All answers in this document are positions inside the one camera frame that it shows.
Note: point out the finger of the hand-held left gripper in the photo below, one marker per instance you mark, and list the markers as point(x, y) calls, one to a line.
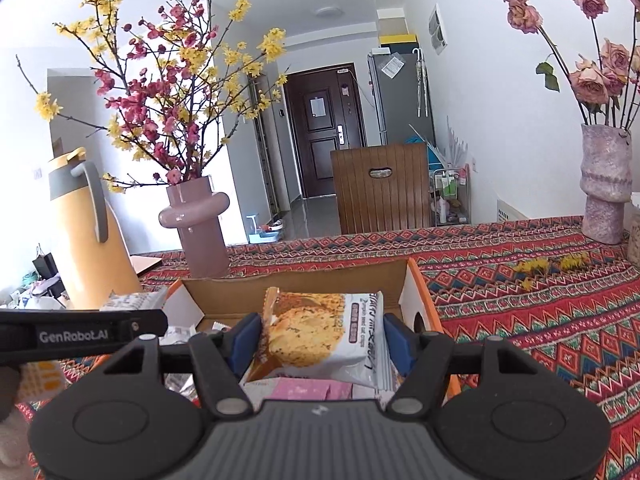
point(145, 322)

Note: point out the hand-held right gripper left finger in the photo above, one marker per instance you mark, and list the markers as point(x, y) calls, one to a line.
point(247, 340)

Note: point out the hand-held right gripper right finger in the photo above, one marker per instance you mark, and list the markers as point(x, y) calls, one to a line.
point(397, 342)

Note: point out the white grey-print snack packet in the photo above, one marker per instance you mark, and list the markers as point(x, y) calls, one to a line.
point(135, 301)

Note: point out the white table-print snack packet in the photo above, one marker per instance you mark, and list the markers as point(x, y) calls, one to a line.
point(180, 334)

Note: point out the cookie picture snack packet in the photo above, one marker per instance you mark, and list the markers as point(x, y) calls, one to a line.
point(310, 335)

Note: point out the pink snack packet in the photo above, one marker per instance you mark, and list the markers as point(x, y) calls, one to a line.
point(300, 389)

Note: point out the red orange cardboard box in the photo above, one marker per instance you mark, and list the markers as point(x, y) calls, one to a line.
point(300, 275)

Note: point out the yellow printed packet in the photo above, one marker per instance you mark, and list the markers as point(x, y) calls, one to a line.
point(42, 380)

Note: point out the wooden side table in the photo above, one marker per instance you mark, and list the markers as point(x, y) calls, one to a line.
point(147, 266)

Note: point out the brown wooden chair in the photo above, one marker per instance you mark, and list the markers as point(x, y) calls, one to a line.
point(380, 195)

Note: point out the white radiator panel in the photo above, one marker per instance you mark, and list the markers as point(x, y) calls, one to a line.
point(512, 210)

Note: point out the fallen yellow petals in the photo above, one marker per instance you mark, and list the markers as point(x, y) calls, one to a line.
point(572, 261)

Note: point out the dark brown door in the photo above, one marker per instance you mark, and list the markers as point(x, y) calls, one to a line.
point(325, 160)

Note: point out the pink and yellow blossom branches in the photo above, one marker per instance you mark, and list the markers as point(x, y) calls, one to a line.
point(170, 100)

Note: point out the grey refrigerator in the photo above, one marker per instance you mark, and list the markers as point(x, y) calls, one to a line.
point(400, 105)

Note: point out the paper notice on door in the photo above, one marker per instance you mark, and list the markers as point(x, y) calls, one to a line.
point(318, 104)

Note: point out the white folded umbrella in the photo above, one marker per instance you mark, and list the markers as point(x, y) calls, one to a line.
point(419, 85)

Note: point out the textured pink vase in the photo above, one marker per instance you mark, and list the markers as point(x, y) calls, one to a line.
point(605, 185)

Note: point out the paper sheet on refrigerator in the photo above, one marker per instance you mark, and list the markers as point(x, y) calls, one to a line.
point(392, 67)

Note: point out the yellow black box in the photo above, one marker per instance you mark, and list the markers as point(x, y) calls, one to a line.
point(397, 42)

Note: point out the dried pink roses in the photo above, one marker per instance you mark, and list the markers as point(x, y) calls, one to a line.
point(592, 85)

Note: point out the round ceiling lamp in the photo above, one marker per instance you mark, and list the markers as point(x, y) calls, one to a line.
point(328, 10)

